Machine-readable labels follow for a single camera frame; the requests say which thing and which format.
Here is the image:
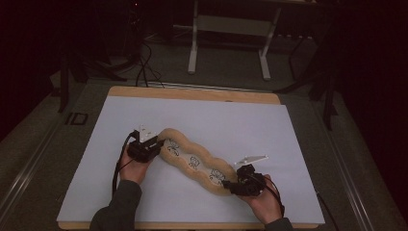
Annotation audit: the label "white table mat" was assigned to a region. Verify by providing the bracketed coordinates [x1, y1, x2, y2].
[56, 95, 325, 225]

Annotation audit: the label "black angled stand leg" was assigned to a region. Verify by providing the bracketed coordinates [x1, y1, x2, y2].
[275, 75, 339, 131]

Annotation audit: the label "tan plush pad black underside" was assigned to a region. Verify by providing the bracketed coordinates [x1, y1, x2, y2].
[158, 128, 241, 197]

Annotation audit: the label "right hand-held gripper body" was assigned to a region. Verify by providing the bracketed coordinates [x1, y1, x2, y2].
[234, 154, 269, 197]

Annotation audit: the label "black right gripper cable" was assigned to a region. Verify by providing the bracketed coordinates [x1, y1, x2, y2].
[254, 172, 340, 231]

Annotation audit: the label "black floor cables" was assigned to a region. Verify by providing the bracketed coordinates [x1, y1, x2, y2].
[134, 41, 166, 89]

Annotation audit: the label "person's left hand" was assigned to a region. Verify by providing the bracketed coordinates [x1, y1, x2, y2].
[118, 149, 154, 186]

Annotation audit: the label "person's right hand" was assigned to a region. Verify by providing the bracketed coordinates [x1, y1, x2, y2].
[239, 174, 284, 225]

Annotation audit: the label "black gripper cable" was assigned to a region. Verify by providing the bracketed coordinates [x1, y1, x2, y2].
[254, 172, 340, 231]
[112, 130, 140, 197]

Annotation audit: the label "white metal stand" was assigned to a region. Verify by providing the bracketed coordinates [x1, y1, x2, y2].
[187, 0, 283, 81]

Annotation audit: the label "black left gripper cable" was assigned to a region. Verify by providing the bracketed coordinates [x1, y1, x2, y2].
[112, 130, 140, 197]

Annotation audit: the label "metal floor rail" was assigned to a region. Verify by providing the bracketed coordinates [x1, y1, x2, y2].
[0, 121, 62, 219]
[314, 102, 376, 231]

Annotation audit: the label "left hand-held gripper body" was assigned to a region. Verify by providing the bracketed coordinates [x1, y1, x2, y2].
[127, 124, 160, 164]

